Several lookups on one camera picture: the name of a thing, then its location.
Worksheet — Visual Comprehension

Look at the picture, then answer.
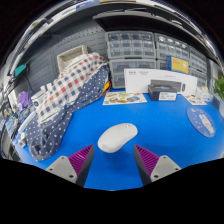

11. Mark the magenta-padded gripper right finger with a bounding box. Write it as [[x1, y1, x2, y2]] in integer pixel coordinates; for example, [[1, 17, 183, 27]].
[[133, 143, 183, 186]]

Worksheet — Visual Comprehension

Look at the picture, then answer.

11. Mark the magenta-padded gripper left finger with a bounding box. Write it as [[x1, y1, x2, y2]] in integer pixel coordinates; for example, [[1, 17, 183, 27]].
[[45, 143, 96, 188]]

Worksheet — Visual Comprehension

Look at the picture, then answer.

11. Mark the white computer mouse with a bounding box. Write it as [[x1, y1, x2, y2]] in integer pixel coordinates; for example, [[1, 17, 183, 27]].
[[97, 122, 139, 154]]

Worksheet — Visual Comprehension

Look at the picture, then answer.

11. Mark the round blue printed mouse pad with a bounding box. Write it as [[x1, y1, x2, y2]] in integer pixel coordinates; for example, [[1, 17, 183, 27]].
[[186, 106, 217, 139]]

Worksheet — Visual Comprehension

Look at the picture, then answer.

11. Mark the navy polka dot cloth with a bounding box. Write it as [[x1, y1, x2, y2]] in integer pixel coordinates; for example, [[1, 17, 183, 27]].
[[25, 64, 111, 162]]

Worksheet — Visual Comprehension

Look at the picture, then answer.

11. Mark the cartoon sticker sheet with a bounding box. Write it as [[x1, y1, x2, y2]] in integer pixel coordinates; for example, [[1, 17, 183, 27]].
[[182, 94, 208, 106]]

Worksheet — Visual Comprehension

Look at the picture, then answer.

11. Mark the small black box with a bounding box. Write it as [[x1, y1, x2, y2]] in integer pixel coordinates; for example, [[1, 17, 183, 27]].
[[147, 83, 178, 102]]

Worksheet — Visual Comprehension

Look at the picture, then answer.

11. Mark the purple plastic object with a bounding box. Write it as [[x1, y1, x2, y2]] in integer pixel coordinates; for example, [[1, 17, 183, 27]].
[[18, 90, 33, 111]]

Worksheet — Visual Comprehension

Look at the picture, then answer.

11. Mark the colourful food sticker sheet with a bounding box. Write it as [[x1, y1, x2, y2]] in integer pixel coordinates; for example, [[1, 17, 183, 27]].
[[102, 91, 148, 106]]

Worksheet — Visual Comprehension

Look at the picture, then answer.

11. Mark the red blue checked cloth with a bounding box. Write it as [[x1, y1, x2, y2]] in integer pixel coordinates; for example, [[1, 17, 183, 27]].
[[35, 52, 109, 125]]

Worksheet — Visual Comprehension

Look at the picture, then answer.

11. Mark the white blue tissue box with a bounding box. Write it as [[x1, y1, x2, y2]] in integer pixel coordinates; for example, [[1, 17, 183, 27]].
[[194, 86, 214, 103]]

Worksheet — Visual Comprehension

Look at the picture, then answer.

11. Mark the long white keyboard box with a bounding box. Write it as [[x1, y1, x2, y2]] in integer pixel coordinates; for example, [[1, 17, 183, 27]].
[[123, 68, 198, 96]]

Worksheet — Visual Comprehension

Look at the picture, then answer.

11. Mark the yellow plastic tool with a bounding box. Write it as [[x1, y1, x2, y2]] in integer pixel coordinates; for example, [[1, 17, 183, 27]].
[[103, 80, 111, 94]]

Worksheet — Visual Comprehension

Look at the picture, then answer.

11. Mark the potted green plant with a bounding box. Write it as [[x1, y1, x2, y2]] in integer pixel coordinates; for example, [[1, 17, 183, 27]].
[[213, 75, 224, 118]]

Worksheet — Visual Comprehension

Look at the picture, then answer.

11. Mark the yellow and blue box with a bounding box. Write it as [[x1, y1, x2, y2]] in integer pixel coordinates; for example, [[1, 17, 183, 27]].
[[166, 55, 190, 74]]

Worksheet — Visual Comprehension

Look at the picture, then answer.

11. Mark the teal plastic holder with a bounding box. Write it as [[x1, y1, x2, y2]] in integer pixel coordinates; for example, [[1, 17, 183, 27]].
[[13, 63, 28, 77]]

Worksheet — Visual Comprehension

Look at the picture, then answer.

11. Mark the white woven basket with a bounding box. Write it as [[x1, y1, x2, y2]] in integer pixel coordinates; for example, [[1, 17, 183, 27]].
[[56, 44, 89, 73]]

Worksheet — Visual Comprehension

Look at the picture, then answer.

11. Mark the grey pegboard panel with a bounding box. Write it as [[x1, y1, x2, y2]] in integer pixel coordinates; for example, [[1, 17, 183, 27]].
[[24, 24, 108, 94]]

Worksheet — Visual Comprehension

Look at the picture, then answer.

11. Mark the dark overhead shelf unit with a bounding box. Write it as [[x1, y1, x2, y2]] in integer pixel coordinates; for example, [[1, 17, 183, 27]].
[[9, 0, 221, 64]]

